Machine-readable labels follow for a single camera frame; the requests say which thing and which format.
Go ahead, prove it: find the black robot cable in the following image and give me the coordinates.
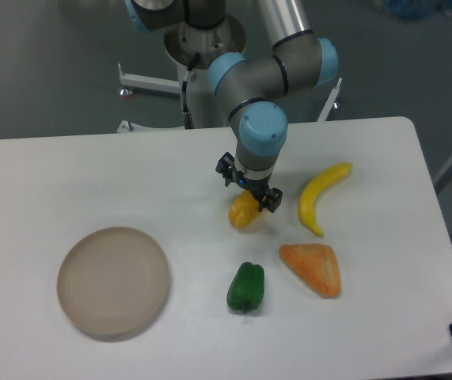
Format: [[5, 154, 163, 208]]
[[180, 51, 202, 130]]

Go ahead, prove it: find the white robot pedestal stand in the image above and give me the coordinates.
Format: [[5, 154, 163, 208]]
[[118, 1, 339, 130]]

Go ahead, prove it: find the orange triangular bread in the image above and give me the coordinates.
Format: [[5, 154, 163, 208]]
[[279, 243, 341, 298]]

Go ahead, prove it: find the beige round plate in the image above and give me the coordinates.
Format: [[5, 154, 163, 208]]
[[56, 226, 171, 342]]

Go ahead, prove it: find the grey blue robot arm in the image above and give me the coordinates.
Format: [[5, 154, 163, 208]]
[[125, 1, 339, 212]]

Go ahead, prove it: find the green bell pepper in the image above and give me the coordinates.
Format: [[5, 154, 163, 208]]
[[226, 262, 265, 314]]

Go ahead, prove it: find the yellow banana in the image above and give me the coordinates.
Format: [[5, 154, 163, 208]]
[[298, 162, 353, 238]]

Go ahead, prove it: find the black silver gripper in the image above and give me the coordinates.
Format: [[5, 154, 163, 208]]
[[215, 152, 283, 213]]

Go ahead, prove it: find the blue object in background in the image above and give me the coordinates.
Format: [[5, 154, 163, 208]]
[[377, 0, 452, 21]]

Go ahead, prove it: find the yellow bell pepper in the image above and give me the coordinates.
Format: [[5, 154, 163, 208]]
[[228, 190, 263, 230]]

